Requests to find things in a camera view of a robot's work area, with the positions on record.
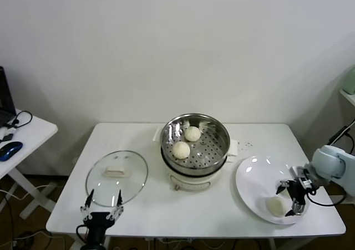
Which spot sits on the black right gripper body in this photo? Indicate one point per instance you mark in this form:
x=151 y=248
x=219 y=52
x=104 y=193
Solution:
x=298 y=191

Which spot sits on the glass pot lid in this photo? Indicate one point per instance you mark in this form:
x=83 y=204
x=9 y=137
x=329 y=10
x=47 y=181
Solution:
x=130 y=183

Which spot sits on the small black adapter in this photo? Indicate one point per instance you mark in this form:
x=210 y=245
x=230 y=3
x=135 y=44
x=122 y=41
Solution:
x=7 y=137

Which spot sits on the white electric cooker base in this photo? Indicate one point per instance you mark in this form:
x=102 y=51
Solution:
x=191 y=182

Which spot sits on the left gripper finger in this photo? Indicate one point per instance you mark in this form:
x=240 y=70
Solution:
x=88 y=204
x=118 y=205

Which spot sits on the white side table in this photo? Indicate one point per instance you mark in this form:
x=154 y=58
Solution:
x=36 y=130

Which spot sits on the black monitor screen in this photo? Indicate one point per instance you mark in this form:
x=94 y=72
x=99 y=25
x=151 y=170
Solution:
x=5 y=94

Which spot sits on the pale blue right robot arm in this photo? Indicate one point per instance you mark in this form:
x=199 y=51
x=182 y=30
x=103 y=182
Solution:
x=330 y=161

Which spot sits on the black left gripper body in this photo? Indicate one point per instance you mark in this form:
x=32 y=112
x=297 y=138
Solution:
x=97 y=223

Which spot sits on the white shelf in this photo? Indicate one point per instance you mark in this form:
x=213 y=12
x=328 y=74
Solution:
x=348 y=96

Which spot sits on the white round plate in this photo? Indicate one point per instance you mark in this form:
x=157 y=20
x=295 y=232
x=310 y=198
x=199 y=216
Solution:
x=255 y=178

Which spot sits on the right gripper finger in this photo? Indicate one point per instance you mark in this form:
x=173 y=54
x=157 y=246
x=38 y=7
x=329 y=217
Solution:
x=298 y=207
x=283 y=184

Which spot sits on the stainless steel steamer basket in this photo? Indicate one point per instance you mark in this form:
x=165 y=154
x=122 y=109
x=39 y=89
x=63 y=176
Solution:
x=208 y=150

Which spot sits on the white steamed baozi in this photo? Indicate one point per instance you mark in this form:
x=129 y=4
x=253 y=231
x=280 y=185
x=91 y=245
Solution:
x=181 y=150
x=192 y=133
x=274 y=205

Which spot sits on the blue computer mouse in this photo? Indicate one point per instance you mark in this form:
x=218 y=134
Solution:
x=9 y=150

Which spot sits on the pale green appliance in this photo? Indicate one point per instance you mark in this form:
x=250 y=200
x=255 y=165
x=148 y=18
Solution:
x=350 y=81

